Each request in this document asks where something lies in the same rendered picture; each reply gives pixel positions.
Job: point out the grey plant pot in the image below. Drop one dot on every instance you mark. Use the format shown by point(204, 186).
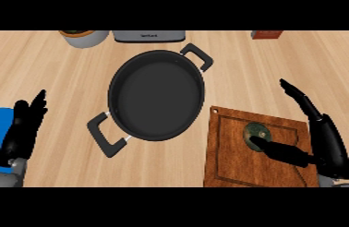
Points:
point(84, 38)

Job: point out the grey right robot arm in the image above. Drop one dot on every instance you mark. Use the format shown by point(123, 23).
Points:
point(334, 182)

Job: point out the red-brown box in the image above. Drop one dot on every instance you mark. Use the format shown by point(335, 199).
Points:
point(266, 34)

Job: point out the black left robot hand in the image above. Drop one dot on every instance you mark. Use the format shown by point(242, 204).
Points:
point(20, 135)

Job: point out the blue object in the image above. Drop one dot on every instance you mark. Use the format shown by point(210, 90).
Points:
point(4, 120)

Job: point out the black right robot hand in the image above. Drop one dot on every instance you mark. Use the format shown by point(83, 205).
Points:
point(328, 144)

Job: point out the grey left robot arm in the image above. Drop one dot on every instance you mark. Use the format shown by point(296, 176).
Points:
point(10, 173)

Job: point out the grey appliance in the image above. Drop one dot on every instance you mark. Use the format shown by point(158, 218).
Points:
point(148, 36)

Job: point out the brown wooden cutting board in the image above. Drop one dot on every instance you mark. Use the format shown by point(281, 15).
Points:
point(235, 163)

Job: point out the dark green squash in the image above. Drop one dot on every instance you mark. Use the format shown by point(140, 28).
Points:
point(256, 133)

